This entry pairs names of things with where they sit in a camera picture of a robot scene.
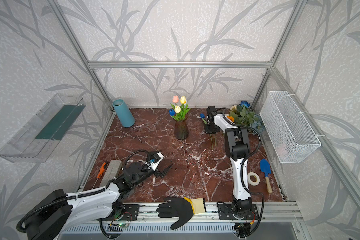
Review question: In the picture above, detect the blue tulip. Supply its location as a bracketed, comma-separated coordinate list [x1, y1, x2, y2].
[200, 113, 217, 150]
[169, 109, 177, 120]

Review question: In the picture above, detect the orange marigold flower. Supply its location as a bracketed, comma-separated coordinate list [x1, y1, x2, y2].
[227, 116, 235, 123]

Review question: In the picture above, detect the pink glass vase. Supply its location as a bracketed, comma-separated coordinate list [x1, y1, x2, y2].
[174, 119, 189, 140]

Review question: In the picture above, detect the pale cream tulip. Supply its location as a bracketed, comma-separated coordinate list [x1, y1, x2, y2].
[174, 106, 182, 121]

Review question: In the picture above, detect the teal ceramic vase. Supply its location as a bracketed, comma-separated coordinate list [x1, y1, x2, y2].
[113, 99, 135, 128]

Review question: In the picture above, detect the pink tulip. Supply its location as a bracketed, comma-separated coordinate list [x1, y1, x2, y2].
[172, 96, 180, 109]

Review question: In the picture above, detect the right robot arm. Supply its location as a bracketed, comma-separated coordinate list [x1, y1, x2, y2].
[202, 106, 262, 216]

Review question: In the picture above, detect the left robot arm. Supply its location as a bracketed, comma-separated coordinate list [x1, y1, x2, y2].
[16, 165, 170, 240]

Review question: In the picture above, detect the grey sharpening stone block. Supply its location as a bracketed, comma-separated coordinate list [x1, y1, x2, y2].
[100, 160, 122, 187]

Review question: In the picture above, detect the blue green flower bouquet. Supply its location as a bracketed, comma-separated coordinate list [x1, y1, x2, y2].
[229, 101, 265, 133]

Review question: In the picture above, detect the black and yellow work glove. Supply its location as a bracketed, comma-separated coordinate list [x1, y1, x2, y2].
[156, 197, 207, 230]

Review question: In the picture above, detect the white tape roll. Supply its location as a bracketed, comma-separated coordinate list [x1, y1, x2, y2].
[247, 172, 260, 186]

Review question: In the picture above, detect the pink object in basket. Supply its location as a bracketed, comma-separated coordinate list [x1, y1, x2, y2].
[276, 143, 288, 160]

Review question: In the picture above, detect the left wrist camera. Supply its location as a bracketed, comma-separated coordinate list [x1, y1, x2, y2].
[146, 152, 164, 171]

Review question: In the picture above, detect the orange handled screwdriver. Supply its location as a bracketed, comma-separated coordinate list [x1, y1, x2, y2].
[92, 162, 108, 189]

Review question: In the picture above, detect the white wire basket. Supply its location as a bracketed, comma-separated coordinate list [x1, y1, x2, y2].
[260, 91, 321, 164]

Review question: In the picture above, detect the clear acrylic wall shelf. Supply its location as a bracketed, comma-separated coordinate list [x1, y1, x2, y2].
[0, 94, 86, 163]

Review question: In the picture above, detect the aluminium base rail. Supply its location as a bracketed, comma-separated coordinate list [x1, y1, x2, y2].
[50, 201, 304, 224]

